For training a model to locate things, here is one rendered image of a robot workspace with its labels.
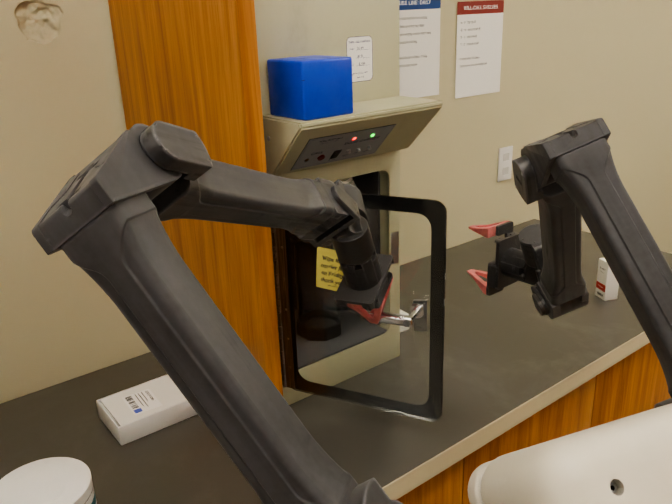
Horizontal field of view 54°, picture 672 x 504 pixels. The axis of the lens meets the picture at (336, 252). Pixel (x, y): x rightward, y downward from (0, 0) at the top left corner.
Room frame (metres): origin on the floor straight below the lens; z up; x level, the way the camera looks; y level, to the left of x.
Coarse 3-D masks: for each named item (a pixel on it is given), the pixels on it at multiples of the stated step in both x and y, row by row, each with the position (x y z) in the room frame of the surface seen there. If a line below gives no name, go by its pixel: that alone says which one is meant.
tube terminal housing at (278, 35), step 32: (256, 0) 1.12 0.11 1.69; (288, 0) 1.16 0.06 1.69; (320, 0) 1.20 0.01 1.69; (352, 0) 1.24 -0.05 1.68; (384, 0) 1.29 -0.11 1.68; (256, 32) 1.12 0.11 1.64; (288, 32) 1.16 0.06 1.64; (320, 32) 1.20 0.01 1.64; (352, 32) 1.24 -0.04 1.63; (384, 32) 1.29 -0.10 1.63; (384, 64) 1.29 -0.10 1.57; (384, 96) 1.29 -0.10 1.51; (352, 160) 1.23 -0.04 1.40; (384, 160) 1.28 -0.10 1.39; (384, 192) 1.32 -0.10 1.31
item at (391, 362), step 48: (288, 240) 1.10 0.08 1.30; (384, 240) 1.02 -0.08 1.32; (432, 240) 0.98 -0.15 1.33; (432, 288) 0.98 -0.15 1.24; (336, 336) 1.06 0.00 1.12; (384, 336) 1.02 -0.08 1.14; (432, 336) 0.98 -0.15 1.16; (336, 384) 1.06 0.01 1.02; (384, 384) 1.02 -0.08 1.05; (432, 384) 0.98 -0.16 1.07
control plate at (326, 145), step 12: (348, 132) 1.11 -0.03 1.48; (360, 132) 1.13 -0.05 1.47; (372, 132) 1.15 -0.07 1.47; (384, 132) 1.18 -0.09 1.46; (312, 144) 1.08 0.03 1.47; (324, 144) 1.10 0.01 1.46; (336, 144) 1.12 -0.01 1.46; (348, 144) 1.14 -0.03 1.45; (360, 144) 1.17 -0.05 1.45; (372, 144) 1.19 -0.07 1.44; (300, 156) 1.09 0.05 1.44; (312, 156) 1.11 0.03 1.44; (348, 156) 1.18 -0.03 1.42; (300, 168) 1.12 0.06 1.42
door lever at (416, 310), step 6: (414, 306) 0.99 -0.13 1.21; (420, 306) 0.99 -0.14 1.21; (372, 312) 0.98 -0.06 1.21; (384, 312) 0.98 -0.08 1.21; (414, 312) 0.97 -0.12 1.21; (420, 312) 0.99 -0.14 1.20; (384, 318) 0.97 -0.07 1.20; (390, 318) 0.96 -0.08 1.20; (396, 318) 0.96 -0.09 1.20; (402, 318) 0.95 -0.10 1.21; (408, 318) 0.95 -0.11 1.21; (414, 318) 0.96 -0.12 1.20; (396, 324) 0.96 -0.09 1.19; (402, 324) 0.95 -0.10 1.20; (408, 324) 0.94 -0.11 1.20
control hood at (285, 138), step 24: (264, 120) 1.10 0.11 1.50; (288, 120) 1.05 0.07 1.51; (312, 120) 1.05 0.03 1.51; (336, 120) 1.07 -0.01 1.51; (360, 120) 1.10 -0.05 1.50; (384, 120) 1.14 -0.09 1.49; (408, 120) 1.19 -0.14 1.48; (288, 144) 1.05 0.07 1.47; (384, 144) 1.22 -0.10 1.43; (408, 144) 1.27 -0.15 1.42; (288, 168) 1.10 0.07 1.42
